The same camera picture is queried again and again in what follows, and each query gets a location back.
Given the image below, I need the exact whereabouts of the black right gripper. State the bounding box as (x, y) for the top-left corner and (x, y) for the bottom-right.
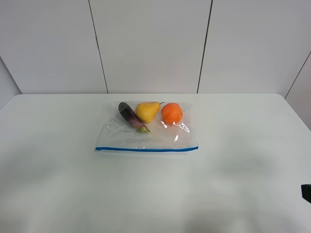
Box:
(301, 184), (311, 202)

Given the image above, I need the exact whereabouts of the clear zip bag blue strip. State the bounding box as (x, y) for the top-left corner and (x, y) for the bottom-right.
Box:
(95, 101), (198, 152)

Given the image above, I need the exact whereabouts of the orange fruit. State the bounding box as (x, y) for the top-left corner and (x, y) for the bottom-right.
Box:
(161, 103), (183, 125)

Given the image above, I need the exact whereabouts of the yellow pear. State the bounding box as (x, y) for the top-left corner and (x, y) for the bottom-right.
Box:
(136, 102), (163, 123)

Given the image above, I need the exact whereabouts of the purple eggplant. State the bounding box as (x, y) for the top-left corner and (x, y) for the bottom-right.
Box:
(118, 102), (151, 133)

